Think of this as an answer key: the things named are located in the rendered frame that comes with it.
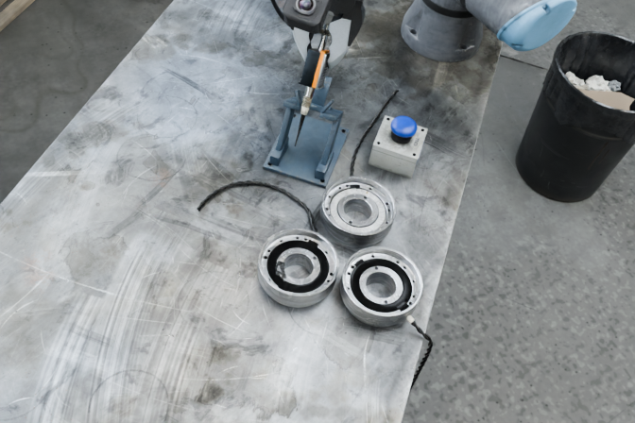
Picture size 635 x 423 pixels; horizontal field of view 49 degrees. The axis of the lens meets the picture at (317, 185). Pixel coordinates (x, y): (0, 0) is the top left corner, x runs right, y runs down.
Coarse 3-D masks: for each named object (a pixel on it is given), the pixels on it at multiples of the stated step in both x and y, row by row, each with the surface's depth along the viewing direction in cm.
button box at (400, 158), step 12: (384, 120) 108; (384, 132) 106; (420, 132) 107; (384, 144) 104; (396, 144) 104; (408, 144) 105; (420, 144) 105; (372, 156) 106; (384, 156) 105; (396, 156) 104; (408, 156) 103; (384, 168) 107; (396, 168) 106; (408, 168) 105
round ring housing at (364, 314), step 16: (352, 256) 91; (368, 256) 93; (384, 256) 93; (400, 256) 92; (368, 272) 91; (384, 272) 91; (416, 272) 91; (400, 288) 90; (416, 288) 90; (352, 304) 87; (416, 304) 88; (368, 320) 87; (384, 320) 87; (400, 320) 88
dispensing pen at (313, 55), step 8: (328, 24) 90; (320, 32) 90; (328, 32) 90; (320, 40) 90; (312, 48) 91; (320, 48) 90; (312, 56) 89; (304, 64) 90; (312, 64) 89; (304, 72) 90; (312, 72) 90; (304, 80) 90; (312, 80) 90; (312, 88) 92; (304, 96) 92; (312, 96) 92; (304, 104) 92; (304, 112) 93
